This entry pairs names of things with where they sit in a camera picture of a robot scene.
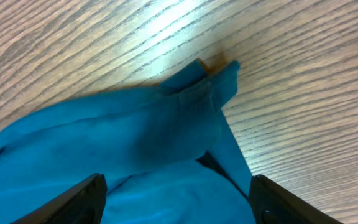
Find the teal blue shirt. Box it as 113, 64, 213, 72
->
0, 61, 254, 223

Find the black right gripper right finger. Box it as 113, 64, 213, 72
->
249, 175, 342, 224

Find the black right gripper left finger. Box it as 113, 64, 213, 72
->
14, 174, 107, 224

